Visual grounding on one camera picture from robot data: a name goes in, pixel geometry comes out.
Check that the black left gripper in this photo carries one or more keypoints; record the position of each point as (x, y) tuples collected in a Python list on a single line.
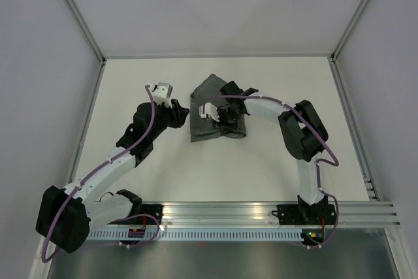
[(178, 114)]

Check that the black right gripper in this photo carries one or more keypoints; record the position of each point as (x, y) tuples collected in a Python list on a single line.
[(224, 127)]

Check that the grey cloth napkin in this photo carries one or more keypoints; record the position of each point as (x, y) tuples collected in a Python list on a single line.
[(206, 129)]

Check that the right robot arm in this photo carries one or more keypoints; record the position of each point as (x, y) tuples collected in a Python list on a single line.
[(304, 136)]

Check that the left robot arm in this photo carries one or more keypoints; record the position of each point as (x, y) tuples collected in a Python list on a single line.
[(123, 159)]

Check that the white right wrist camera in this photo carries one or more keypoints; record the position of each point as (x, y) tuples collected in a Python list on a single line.
[(209, 111)]

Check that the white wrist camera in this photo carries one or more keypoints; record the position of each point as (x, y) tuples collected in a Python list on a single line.
[(209, 111), (161, 94)]

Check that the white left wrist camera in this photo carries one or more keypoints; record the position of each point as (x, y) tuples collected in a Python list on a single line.
[(161, 94)]

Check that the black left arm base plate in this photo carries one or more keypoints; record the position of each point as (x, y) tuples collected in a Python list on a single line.
[(145, 214)]

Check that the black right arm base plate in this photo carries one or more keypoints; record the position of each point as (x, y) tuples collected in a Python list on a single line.
[(300, 214)]

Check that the white slotted cable duct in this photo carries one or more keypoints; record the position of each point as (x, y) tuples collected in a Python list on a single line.
[(198, 234)]

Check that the aluminium left frame post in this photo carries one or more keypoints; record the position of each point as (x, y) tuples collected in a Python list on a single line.
[(84, 29)]

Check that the aluminium frame post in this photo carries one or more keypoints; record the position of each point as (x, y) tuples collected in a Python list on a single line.
[(354, 20), (84, 29)]

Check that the aluminium front rail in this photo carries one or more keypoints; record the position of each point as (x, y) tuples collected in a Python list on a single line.
[(348, 214)]

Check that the aluminium right frame post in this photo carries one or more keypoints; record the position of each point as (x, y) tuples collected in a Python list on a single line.
[(354, 20)]

